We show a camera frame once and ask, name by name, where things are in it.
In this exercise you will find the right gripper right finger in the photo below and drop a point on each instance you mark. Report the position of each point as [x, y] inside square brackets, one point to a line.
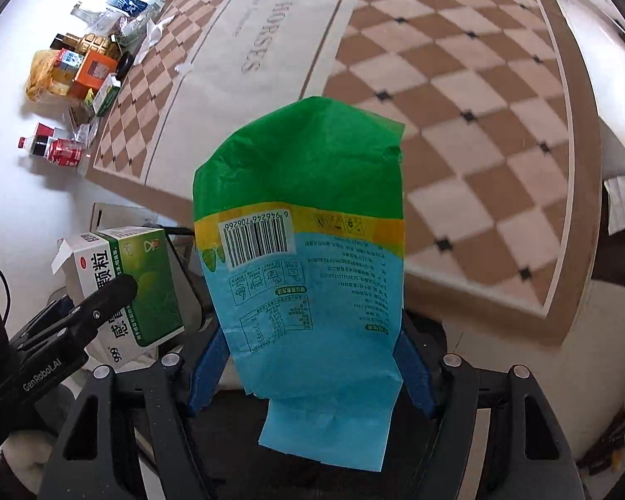
[445, 388]

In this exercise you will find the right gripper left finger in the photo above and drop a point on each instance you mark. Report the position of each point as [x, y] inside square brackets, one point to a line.
[175, 389]

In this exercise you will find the white green medicine box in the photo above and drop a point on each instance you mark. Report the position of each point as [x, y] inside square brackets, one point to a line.
[132, 264]

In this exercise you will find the green blue rice bag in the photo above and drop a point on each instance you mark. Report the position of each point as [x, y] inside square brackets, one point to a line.
[299, 224]

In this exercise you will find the red cola can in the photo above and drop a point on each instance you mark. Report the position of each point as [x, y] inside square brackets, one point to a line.
[64, 152]

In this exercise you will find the green white small carton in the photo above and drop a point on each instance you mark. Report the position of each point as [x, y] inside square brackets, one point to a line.
[106, 95]

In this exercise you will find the orange box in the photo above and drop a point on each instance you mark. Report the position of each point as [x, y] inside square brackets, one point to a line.
[94, 70]

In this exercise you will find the yellow snack bag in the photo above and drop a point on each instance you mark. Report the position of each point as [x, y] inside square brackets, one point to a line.
[41, 84]

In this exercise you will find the black round lid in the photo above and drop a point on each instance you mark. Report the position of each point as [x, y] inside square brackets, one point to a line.
[124, 64]

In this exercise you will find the crumpled white tissue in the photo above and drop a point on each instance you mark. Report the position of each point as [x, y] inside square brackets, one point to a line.
[153, 34]

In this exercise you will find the checkered brown table mat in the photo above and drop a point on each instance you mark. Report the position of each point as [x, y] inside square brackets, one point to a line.
[501, 146]

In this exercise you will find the blue label water bottle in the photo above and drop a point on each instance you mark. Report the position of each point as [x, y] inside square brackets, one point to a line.
[130, 8]

